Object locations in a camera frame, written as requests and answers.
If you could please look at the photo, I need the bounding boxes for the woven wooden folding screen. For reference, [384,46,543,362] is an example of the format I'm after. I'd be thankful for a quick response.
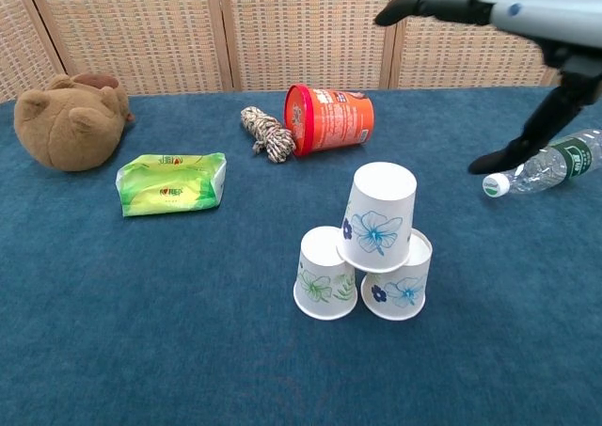
[0,0,602,103]

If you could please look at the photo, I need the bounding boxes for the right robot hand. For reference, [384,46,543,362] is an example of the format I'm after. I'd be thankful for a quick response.
[373,0,602,177]

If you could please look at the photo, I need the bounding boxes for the blue table carpet cover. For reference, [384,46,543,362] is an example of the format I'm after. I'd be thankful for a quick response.
[0,85,602,426]

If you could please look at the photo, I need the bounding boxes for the white blue-flower paper cup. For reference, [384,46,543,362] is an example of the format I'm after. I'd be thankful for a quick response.
[360,230,434,323]
[336,161,419,275]

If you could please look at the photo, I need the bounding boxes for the green tissue pack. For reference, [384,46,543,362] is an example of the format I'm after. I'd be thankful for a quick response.
[115,151,228,218]

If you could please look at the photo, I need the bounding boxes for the orange instant noodle tub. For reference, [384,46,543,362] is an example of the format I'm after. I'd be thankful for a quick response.
[283,83,376,158]

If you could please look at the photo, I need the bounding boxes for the white green-flower paper cup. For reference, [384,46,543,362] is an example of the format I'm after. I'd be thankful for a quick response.
[293,226,359,323]

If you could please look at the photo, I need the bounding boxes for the brown plush toy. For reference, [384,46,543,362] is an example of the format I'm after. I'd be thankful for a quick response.
[12,71,136,173]

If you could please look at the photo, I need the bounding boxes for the clear plastic water bottle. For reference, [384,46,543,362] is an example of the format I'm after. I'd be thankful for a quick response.
[482,128,602,199]

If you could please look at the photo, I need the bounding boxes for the braided rope bundle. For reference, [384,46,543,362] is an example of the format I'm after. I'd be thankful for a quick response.
[240,105,297,165]

